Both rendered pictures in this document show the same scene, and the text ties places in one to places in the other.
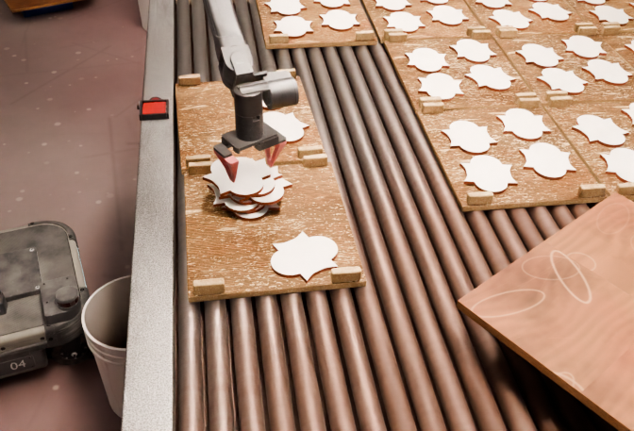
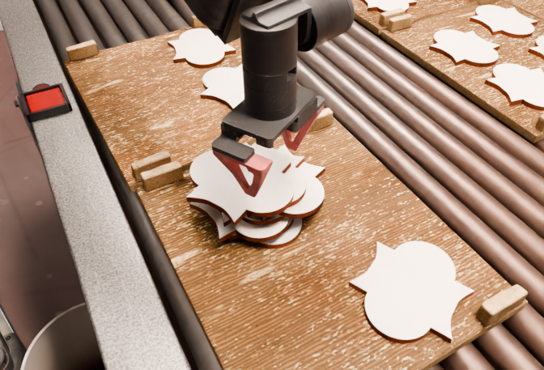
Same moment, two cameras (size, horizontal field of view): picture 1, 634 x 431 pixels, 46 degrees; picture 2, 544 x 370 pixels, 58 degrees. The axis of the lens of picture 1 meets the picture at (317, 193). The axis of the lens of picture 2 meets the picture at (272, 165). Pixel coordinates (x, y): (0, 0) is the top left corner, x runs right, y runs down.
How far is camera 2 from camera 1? 1.04 m
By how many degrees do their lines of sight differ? 15
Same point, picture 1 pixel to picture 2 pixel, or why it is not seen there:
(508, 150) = (515, 53)
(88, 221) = not seen: outside the picture
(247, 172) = not seen: hidden behind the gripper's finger
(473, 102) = (431, 9)
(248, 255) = (320, 316)
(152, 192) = (95, 238)
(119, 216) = (22, 222)
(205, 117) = (126, 96)
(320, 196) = (355, 172)
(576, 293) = not seen: outside the picture
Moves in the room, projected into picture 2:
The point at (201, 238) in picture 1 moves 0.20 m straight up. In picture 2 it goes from (224, 308) to (209, 188)
